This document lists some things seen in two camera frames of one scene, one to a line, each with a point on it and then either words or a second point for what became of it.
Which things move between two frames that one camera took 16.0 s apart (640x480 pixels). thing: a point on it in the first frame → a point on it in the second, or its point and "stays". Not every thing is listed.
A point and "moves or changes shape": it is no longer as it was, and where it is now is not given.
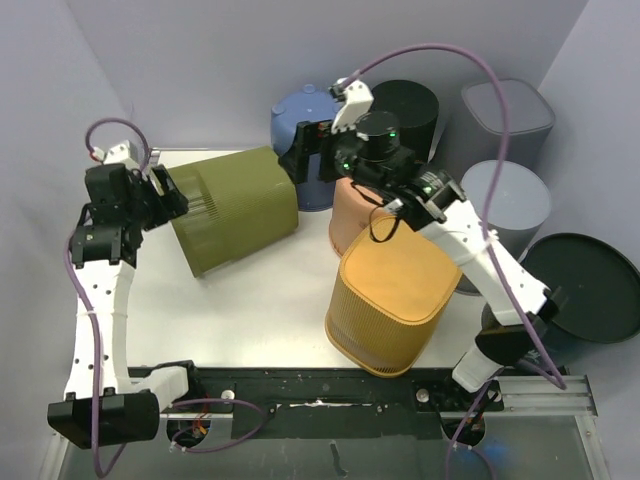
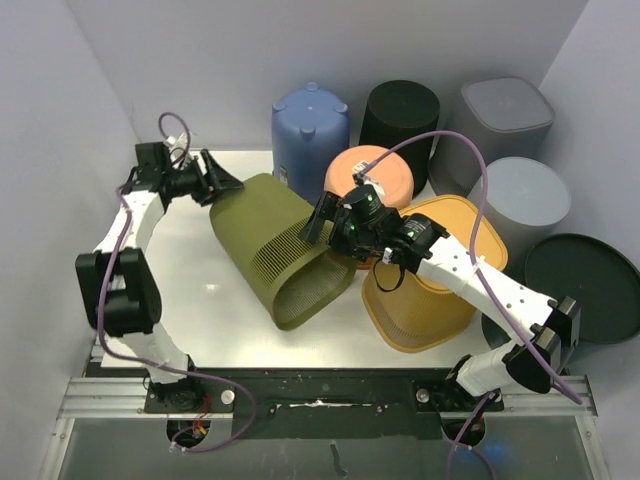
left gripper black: x=169 y=206 → x=214 y=181
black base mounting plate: x=328 y=403 stays
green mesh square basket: x=236 y=205 moves or changes shape
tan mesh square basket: x=393 y=287 moves or changes shape
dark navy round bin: x=595 y=286 stays
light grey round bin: x=514 y=200 moves or changes shape
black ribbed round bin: x=416 y=109 stays
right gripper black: x=305 y=151 → x=329 y=220
